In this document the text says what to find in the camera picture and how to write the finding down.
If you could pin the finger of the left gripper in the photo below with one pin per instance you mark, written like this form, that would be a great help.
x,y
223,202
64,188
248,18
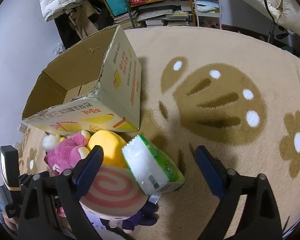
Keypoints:
x,y
9,158

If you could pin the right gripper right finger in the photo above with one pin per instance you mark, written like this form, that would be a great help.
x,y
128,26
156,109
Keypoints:
x,y
260,218

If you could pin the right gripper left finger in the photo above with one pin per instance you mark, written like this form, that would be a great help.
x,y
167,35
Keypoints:
x,y
67,189

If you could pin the white fluffy keychain plush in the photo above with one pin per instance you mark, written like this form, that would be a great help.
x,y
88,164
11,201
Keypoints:
x,y
51,141

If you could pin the pink bear plush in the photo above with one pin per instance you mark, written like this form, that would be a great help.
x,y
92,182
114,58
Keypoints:
x,y
68,153

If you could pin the white-haired blindfolded doll plush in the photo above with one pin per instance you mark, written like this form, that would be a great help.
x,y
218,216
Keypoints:
x,y
146,216

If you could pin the pink swirl roll plush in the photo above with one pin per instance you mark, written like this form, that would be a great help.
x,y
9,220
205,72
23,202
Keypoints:
x,y
114,194

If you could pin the green tissue pack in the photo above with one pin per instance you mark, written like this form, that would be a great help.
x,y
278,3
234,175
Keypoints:
x,y
153,169

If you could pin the person's left hand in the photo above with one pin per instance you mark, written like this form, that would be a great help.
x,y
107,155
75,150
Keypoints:
x,y
11,223

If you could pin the yellow round plush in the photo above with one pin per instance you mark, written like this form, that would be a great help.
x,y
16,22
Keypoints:
x,y
111,144

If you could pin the open cardboard box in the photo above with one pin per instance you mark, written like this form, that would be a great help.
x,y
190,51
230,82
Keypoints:
x,y
93,85

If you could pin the beige hanging coat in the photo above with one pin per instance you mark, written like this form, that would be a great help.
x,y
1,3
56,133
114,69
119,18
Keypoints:
x,y
80,19

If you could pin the wooden bookshelf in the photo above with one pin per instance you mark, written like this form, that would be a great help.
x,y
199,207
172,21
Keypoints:
x,y
130,7

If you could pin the stack of books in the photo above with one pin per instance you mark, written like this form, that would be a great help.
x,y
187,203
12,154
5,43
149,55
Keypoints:
x,y
165,13

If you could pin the white rolling cart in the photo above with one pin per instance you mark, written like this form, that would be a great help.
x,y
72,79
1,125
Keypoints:
x,y
208,13

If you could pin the white wall socket lower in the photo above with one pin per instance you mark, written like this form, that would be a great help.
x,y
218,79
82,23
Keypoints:
x,y
22,128

